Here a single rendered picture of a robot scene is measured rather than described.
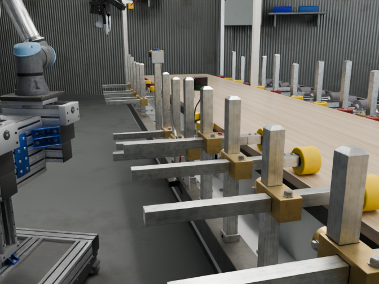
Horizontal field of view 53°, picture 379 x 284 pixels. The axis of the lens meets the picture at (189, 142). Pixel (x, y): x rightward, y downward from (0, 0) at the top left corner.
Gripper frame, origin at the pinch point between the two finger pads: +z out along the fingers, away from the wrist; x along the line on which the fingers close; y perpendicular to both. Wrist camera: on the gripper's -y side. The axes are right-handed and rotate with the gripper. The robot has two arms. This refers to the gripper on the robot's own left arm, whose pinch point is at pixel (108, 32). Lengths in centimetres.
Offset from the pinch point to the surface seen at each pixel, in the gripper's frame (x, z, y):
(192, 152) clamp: 41, 47, -47
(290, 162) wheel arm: 78, 37, -81
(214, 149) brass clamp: 64, 38, -58
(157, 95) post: -35, 35, -14
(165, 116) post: -11, 43, -25
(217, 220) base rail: 67, 62, -60
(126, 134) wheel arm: 1, 51, -7
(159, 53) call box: -34.1, 11.3, -16.5
